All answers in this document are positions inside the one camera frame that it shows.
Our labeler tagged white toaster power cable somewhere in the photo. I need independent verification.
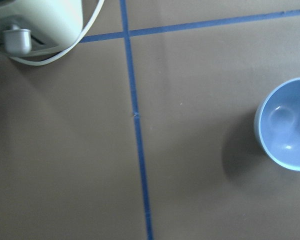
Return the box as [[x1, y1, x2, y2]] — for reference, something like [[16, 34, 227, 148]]
[[9, 0, 106, 67]]

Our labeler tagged white toaster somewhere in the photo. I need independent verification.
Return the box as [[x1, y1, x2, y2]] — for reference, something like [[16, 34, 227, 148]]
[[0, 0, 83, 57]]

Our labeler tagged blue bowl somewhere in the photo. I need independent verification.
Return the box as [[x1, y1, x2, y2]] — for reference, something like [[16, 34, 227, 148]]
[[253, 77, 300, 172]]

